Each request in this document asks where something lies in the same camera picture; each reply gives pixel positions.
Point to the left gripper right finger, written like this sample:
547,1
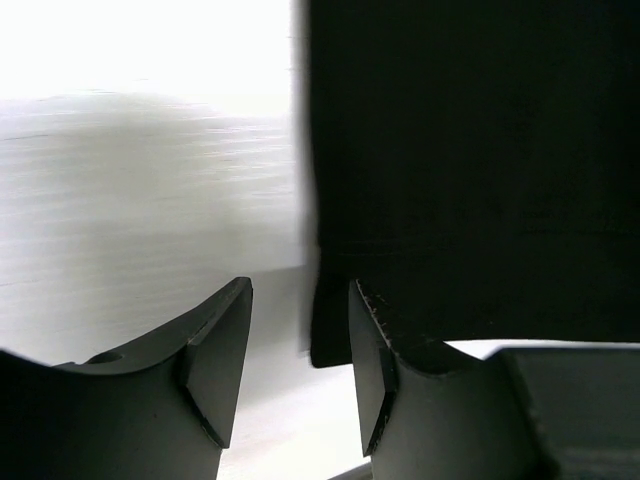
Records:
448,417

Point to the black skirt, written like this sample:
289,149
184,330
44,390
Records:
476,167

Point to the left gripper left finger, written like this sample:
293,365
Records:
161,406

